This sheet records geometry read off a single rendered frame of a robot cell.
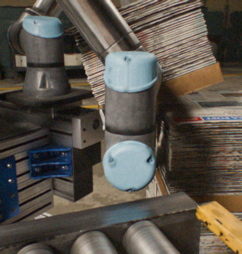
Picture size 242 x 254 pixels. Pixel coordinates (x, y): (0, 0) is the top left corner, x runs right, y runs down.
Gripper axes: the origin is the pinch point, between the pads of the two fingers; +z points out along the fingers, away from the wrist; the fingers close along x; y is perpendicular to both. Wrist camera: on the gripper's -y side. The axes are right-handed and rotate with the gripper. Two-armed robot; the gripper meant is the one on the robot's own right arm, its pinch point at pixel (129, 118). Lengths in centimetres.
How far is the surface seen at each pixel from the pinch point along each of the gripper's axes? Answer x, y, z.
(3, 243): 14.7, 3.5, -46.0
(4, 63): 229, 27, 606
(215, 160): -14.9, -14.3, -5.5
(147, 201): -0.9, -2.3, -36.6
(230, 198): -15.6, -24.8, -5.0
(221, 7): -225, -31, 776
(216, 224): -8.2, -3.4, -44.9
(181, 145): -8.9, -8.3, -5.8
